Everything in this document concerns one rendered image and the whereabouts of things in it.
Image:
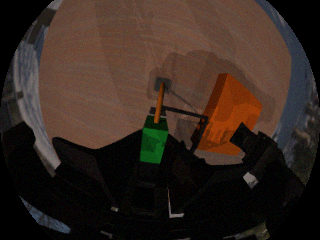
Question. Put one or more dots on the black rectangular post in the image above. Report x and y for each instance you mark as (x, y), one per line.
(163, 190)

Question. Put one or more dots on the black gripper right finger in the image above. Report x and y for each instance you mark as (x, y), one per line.
(188, 176)

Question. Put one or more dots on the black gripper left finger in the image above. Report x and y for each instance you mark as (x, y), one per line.
(111, 166)

